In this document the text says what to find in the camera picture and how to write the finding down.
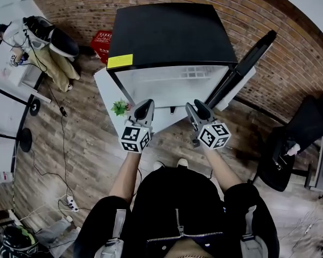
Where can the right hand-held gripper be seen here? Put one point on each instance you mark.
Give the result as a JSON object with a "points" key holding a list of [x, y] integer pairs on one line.
{"points": [[214, 136]]}

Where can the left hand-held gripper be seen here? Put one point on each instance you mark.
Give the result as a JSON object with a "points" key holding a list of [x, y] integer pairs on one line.
{"points": [[134, 138]]}

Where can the person's left forearm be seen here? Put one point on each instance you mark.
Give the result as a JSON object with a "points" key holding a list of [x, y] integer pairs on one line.
{"points": [[123, 176]]}

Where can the person's right forearm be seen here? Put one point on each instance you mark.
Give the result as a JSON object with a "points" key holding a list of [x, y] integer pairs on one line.
{"points": [[220, 168]]}

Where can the black mini fridge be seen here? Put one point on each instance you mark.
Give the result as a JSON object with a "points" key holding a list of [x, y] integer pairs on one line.
{"points": [[169, 34]]}

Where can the small green potted plant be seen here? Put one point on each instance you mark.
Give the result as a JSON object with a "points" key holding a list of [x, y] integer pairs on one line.
{"points": [[120, 108]]}

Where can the white low platform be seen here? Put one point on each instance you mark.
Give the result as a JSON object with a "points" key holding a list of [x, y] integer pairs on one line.
{"points": [[107, 90]]}

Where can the person's white right shoe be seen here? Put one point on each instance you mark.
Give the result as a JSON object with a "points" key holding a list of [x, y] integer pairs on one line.
{"points": [[182, 162]]}

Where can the person's white shoe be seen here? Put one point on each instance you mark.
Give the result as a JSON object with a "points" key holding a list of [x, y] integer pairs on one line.
{"points": [[182, 162], [158, 165]]}

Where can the person's white left shoe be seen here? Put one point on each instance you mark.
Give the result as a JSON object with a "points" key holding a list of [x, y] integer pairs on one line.
{"points": [[158, 165]]}

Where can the red plastic crate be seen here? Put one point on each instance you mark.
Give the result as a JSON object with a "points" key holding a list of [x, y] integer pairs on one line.
{"points": [[101, 46]]}

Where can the black power adapter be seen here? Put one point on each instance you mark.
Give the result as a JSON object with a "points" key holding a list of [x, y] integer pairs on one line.
{"points": [[63, 111]]}

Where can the person's black jacket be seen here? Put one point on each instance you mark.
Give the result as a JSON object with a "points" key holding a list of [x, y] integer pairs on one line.
{"points": [[177, 192]]}

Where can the black office chair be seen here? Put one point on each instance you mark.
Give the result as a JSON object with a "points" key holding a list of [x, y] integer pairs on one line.
{"points": [[307, 122]]}

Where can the black coat rack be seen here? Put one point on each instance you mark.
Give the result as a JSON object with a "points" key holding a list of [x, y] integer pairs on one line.
{"points": [[35, 107]]}

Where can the white power strip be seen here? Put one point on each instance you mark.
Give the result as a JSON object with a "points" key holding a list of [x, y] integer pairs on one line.
{"points": [[72, 203]]}

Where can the black fan stand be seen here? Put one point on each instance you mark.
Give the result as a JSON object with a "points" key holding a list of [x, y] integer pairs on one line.
{"points": [[25, 141]]}

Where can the white table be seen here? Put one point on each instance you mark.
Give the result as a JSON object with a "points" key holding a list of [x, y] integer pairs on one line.
{"points": [[16, 74]]}

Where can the grey cloth bag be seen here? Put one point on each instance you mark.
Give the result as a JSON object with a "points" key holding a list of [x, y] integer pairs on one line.
{"points": [[53, 232]]}

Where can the white canister with red label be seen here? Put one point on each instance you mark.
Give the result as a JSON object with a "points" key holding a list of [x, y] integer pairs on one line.
{"points": [[0, 176]]}

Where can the dark wooden shelf rack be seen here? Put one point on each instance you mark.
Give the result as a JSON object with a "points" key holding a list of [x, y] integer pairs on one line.
{"points": [[0, 216]]}

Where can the black and green helmet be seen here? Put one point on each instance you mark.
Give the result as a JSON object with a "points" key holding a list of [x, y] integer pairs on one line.
{"points": [[19, 240]]}

